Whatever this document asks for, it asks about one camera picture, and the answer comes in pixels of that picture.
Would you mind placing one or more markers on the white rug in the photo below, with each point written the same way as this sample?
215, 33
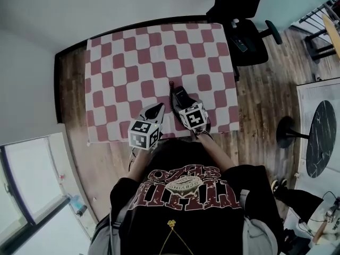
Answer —
308, 94

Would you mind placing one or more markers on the black bag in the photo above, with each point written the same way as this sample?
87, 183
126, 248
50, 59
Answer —
292, 242

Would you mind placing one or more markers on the black metal railing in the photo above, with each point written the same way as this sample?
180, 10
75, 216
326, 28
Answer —
316, 40

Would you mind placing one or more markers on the person's left forearm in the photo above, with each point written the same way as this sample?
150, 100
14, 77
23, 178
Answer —
139, 163

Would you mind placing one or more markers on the black printed t-shirt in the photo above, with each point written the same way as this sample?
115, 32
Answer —
186, 222

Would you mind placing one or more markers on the red white checkered tablecloth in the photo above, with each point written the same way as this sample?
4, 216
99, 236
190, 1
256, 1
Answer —
132, 62

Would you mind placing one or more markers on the dark bottle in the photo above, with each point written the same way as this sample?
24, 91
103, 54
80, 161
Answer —
81, 210

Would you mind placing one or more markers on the black mesh office chair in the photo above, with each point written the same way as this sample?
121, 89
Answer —
255, 54

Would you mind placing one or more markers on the small white item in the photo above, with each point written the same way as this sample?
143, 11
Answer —
234, 23

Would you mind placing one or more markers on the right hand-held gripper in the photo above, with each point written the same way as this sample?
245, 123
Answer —
192, 117

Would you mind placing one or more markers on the round black marble table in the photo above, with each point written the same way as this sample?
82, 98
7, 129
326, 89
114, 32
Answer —
321, 142

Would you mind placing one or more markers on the flat black device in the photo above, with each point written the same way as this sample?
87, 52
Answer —
240, 45

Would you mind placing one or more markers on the person's right forearm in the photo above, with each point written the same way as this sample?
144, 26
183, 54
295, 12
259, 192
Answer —
215, 153

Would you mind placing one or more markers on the blue plastic bottle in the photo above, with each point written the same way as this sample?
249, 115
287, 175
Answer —
75, 200

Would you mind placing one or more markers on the round wooden table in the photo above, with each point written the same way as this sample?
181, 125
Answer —
333, 33

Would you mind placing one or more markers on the dark framed window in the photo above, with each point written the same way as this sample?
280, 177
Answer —
26, 174

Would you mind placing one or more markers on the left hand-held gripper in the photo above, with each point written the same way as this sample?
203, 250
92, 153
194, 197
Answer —
140, 134

